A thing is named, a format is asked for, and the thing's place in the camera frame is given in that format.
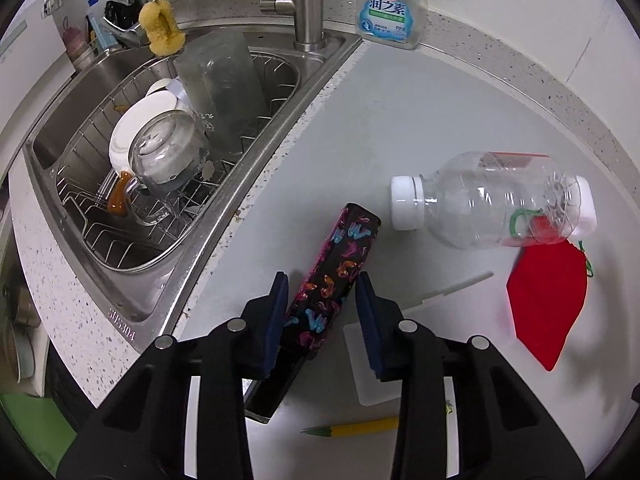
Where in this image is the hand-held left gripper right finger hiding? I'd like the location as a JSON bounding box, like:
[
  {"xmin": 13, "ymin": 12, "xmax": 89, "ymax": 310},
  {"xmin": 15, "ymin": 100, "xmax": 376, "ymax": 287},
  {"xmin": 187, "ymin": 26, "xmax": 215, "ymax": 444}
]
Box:
[{"xmin": 355, "ymin": 271, "xmax": 587, "ymax": 480}]

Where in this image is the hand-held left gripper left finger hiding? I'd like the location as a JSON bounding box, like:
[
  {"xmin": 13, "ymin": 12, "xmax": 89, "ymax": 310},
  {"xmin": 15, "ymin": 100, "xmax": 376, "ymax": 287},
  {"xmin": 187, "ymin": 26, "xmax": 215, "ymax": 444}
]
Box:
[{"xmin": 59, "ymin": 271, "xmax": 306, "ymax": 480}]

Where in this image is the black butterfly print box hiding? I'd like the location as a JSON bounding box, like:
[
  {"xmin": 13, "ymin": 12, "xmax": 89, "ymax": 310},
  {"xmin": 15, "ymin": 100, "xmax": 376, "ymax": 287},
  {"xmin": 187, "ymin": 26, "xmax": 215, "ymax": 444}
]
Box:
[{"xmin": 243, "ymin": 202, "xmax": 382, "ymax": 423}]

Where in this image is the yellow pencil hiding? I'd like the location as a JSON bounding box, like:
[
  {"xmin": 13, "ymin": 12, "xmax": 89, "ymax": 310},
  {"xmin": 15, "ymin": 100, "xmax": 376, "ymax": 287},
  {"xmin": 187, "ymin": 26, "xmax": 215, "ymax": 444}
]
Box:
[{"xmin": 300, "ymin": 400, "xmax": 454, "ymax": 437}]

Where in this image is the red drawstring pouch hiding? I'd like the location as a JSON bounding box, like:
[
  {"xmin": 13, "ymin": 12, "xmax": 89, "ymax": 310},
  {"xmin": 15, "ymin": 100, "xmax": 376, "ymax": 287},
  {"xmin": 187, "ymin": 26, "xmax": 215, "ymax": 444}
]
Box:
[{"xmin": 506, "ymin": 207, "xmax": 596, "ymax": 372}]

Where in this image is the translucent plastic sheet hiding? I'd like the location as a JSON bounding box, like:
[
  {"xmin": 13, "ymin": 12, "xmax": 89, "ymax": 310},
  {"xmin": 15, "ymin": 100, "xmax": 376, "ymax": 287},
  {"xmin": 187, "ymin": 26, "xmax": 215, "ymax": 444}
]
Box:
[{"xmin": 342, "ymin": 271, "xmax": 494, "ymax": 407}]

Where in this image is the stainless steel sink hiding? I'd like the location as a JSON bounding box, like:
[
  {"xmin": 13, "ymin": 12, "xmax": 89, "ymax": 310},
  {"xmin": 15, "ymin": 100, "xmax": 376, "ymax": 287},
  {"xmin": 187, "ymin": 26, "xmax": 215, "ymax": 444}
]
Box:
[{"xmin": 22, "ymin": 15, "xmax": 364, "ymax": 342}]

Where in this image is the clear plastic bottle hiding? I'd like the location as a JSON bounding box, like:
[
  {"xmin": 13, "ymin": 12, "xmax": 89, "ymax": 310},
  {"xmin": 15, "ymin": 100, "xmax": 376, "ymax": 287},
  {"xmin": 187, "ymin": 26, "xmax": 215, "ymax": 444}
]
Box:
[{"xmin": 390, "ymin": 151, "xmax": 584, "ymax": 251}]

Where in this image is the small white cup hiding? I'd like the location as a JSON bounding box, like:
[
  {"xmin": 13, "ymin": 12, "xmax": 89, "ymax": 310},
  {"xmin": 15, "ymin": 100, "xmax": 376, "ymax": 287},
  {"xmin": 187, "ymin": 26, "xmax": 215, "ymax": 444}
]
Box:
[{"xmin": 570, "ymin": 176, "xmax": 598, "ymax": 239}]

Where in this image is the white plate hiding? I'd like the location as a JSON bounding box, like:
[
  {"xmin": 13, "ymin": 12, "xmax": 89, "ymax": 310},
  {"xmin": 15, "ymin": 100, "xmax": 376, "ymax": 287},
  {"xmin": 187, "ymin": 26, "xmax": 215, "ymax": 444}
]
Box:
[{"xmin": 109, "ymin": 95, "xmax": 187, "ymax": 182}]

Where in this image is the clear plastic container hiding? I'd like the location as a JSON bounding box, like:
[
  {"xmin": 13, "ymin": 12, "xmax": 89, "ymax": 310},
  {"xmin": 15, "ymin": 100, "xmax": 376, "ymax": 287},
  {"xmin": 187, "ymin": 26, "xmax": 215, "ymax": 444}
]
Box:
[{"xmin": 173, "ymin": 30, "xmax": 266, "ymax": 159}]

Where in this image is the green tall cabinet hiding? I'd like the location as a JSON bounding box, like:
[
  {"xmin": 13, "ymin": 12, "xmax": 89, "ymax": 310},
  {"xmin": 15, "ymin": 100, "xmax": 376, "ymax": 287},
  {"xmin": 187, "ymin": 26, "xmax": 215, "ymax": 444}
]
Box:
[{"xmin": 0, "ymin": 392, "xmax": 77, "ymax": 467}]

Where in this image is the white bowl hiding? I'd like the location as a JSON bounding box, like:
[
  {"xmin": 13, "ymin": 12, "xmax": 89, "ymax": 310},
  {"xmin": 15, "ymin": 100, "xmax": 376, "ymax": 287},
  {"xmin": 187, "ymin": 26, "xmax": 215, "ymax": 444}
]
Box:
[{"xmin": 145, "ymin": 77, "xmax": 189, "ymax": 111}]

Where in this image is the clear hand soap bottle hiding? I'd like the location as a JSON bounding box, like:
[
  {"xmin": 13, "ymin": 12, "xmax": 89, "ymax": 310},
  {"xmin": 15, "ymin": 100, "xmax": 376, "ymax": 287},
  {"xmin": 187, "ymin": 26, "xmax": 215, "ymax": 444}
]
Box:
[{"xmin": 355, "ymin": 0, "xmax": 429, "ymax": 51}]

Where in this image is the steel gooseneck faucet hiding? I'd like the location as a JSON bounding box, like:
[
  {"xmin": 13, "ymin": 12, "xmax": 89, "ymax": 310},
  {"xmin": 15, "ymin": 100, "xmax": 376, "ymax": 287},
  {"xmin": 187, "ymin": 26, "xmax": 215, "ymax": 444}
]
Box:
[{"xmin": 259, "ymin": 0, "xmax": 327, "ymax": 52}]

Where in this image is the yellow sponge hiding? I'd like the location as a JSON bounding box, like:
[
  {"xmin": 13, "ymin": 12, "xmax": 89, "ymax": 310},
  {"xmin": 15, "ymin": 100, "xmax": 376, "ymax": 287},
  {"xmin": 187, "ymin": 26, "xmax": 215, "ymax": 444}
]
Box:
[{"xmin": 138, "ymin": 0, "xmax": 187, "ymax": 57}]

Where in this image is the blue bottle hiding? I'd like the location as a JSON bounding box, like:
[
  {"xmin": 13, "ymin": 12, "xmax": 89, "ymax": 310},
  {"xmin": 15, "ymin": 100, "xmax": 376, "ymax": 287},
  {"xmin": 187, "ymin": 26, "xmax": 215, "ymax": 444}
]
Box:
[{"xmin": 85, "ymin": 0, "xmax": 119, "ymax": 51}]

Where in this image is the pink cup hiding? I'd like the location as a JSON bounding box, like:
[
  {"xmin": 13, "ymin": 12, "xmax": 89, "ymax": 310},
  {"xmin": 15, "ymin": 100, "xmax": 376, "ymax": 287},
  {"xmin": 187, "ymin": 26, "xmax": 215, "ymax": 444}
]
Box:
[{"xmin": 62, "ymin": 25, "xmax": 96, "ymax": 66}]

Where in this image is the white countertop dishwasher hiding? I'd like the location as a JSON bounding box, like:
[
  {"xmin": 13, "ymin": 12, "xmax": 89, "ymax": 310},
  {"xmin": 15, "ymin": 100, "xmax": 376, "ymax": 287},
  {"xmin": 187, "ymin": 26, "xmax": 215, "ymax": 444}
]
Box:
[{"xmin": 0, "ymin": 0, "xmax": 76, "ymax": 131}]

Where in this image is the wire dish rack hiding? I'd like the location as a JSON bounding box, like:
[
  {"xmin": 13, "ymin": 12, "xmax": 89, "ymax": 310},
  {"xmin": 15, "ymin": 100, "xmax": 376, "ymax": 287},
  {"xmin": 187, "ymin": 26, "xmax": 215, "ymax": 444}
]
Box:
[{"xmin": 52, "ymin": 50, "xmax": 302, "ymax": 272}]

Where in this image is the glass teapot brown handle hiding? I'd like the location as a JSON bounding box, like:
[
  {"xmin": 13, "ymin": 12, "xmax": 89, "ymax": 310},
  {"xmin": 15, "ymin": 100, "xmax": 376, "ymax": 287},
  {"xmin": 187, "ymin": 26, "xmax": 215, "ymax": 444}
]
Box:
[{"xmin": 106, "ymin": 110, "xmax": 214, "ymax": 226}]

